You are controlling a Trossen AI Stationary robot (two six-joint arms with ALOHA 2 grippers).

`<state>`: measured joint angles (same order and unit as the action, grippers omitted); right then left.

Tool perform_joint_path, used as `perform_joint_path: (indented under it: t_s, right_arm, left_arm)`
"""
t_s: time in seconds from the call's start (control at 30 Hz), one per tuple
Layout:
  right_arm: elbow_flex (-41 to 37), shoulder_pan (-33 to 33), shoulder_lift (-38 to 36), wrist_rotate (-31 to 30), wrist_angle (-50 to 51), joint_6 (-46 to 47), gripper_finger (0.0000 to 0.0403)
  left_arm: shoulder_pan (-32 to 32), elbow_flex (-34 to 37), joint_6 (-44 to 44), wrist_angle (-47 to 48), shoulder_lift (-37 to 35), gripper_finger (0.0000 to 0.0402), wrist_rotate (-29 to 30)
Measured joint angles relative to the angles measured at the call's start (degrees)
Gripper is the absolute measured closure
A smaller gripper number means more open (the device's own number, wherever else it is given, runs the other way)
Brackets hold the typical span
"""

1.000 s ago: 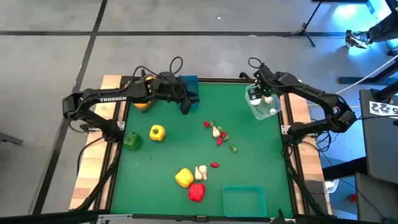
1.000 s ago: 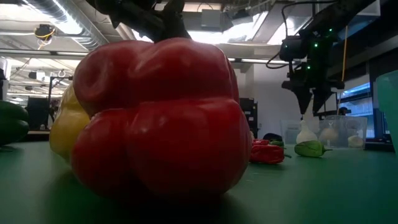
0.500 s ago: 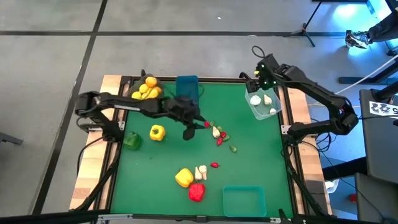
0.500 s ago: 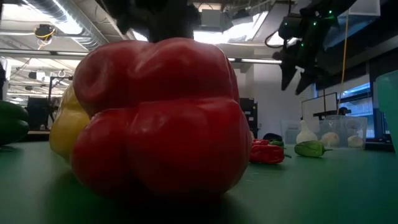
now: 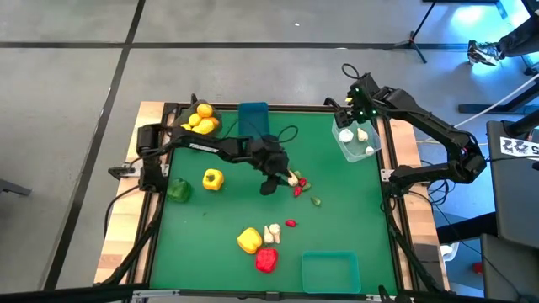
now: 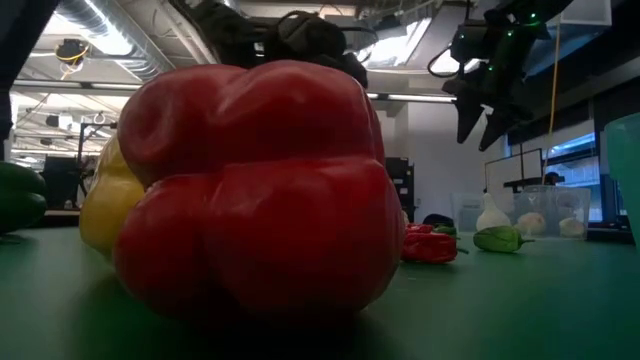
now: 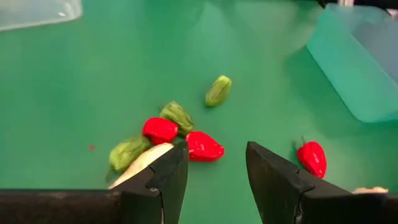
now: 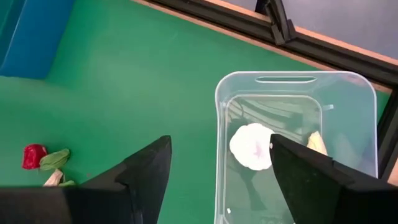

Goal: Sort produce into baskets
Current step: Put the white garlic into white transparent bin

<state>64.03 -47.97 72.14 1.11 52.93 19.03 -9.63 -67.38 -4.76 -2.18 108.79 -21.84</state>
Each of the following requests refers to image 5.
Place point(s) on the black floor stand foot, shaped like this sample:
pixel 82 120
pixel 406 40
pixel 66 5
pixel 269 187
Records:
pixel 12 187

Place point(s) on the small red pepper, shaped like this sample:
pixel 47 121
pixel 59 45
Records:
pixel 290 223
pixel 297 191
pixel 302 182

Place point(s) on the green bell pepper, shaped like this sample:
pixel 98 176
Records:
pixel 179 190

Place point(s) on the small red object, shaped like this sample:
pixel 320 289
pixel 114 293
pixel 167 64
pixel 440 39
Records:
pixel 477 267

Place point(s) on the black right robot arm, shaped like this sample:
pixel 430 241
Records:
pixel 421 115

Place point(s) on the wooden table side board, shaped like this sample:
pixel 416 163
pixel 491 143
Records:
pixel 414 219
pixel 122 235

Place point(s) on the black equipment case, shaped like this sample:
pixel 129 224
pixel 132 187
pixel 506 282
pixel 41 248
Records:
pixel 513 202

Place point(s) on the small green pepper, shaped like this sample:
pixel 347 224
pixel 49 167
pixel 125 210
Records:
pixel 297 173
pixel 307 187
pixel 316 201

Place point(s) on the person's shoe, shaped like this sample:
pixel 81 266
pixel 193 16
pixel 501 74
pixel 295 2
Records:
pixel 482 52

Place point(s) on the black rounded table fixture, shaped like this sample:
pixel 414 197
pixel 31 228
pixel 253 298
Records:
pixel 330 102

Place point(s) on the white numbered label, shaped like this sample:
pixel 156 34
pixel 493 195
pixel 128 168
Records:
pixel 518 147

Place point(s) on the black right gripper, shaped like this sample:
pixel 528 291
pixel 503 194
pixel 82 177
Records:
pixel 363 101

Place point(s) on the black tripod stand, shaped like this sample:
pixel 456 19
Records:
pixel 410 41

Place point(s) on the person's leg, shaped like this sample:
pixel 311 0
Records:
pixel 520 40

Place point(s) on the black aluminium table frame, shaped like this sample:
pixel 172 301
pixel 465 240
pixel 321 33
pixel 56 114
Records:
pixel 303 108

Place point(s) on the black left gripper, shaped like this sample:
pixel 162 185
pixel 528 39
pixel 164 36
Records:
pixel 271 157

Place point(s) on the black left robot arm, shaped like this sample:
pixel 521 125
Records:
pixel 202 147

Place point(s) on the white garlic bulb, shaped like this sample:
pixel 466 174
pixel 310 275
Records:
pixel 369 150
pixel 345 135
pixel 292 180
pixel 268 235
pixel 275 230
pixel 362 134

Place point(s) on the blue plastic basket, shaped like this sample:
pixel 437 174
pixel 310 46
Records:
pixel 252 118

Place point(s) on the red bell pepper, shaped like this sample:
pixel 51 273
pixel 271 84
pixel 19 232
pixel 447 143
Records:
pixel 266 259

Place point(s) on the small white object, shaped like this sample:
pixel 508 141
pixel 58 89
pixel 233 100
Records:
pixel 449 250

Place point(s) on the yellow bell pepper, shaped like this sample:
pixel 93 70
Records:
pixel 249 240
pixel 213 179

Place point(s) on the teal translucent plastic basket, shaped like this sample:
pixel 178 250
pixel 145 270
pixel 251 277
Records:
pixel 332 273

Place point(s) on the clear plastic container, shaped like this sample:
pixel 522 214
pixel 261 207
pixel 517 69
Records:
pixel 349 149

